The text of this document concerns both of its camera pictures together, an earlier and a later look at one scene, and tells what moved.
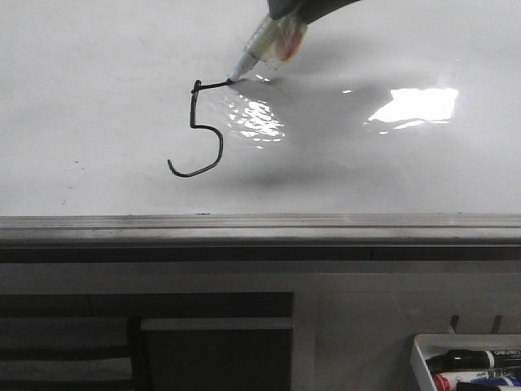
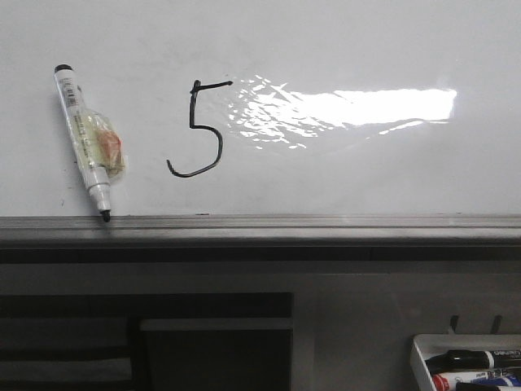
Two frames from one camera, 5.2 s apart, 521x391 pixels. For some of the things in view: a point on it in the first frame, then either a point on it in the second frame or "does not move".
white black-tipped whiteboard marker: (274, 42) → (97, 142)
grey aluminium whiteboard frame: (264, 238) does not move
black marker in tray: (459, 359) does not move
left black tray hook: (453, 321) does not move
